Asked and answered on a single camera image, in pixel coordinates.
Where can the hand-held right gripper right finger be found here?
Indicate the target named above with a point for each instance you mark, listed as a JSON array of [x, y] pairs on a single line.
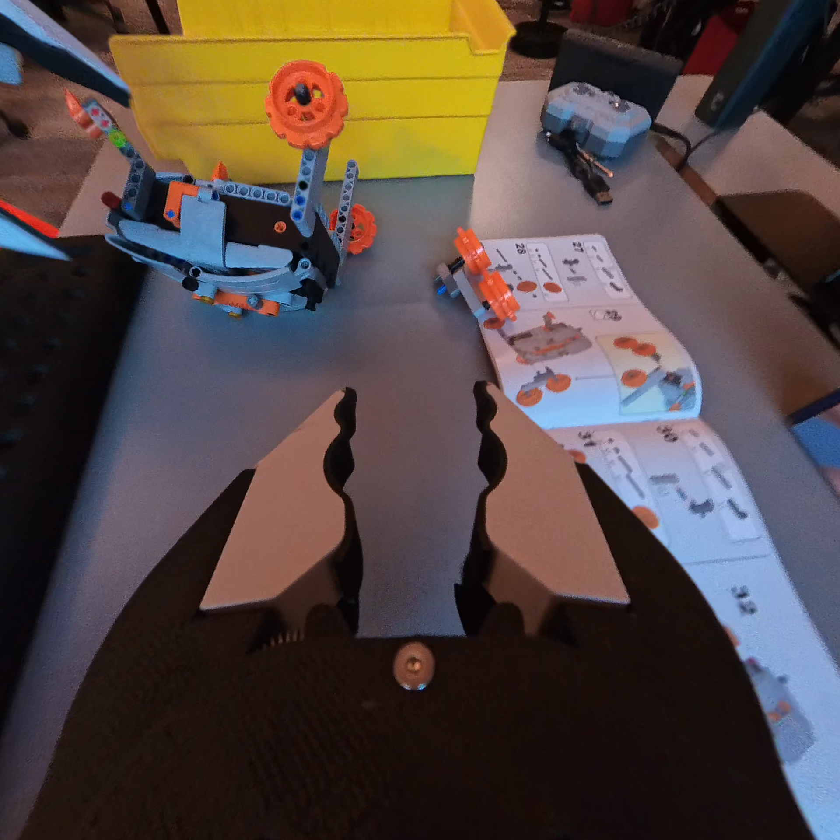
[[544, 525]]

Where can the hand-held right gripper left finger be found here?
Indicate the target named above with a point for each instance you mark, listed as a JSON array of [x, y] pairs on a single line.
[[289, 525]]

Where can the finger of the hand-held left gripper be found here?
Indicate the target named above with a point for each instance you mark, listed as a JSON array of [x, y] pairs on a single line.
[[46, 33], [26, 239]]

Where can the grey orange brick robot model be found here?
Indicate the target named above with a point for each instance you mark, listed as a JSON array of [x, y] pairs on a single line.
[[203, 229]]

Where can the grey bracket with orange wheels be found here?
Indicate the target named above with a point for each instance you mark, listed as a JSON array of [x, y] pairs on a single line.
[[469, 249]]

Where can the open white instruction booklet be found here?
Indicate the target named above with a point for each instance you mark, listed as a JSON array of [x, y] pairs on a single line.
[[577, 407]]

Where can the black perforated chair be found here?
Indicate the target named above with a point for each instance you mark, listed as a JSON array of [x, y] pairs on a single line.
[[52, 394]]

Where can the blue toy kit box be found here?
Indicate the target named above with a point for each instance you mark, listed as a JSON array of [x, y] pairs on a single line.
[[820, 439]]

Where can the yellow plastic bin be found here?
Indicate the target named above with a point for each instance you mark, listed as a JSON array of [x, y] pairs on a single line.
[[394, 131]]

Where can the thin metal rod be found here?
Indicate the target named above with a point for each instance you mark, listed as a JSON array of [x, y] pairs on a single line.
[[600, 167]]

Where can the black case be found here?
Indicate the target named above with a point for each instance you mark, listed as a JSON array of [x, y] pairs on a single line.
[[617, 65]]

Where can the black round floor base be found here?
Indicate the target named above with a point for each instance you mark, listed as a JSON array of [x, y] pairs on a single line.
[[538, 39]]

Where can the black bar-shaped device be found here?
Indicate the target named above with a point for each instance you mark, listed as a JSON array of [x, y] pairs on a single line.
[[754, 59]]

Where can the red object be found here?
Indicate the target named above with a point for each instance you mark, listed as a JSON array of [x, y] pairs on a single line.
[[715, 33]]

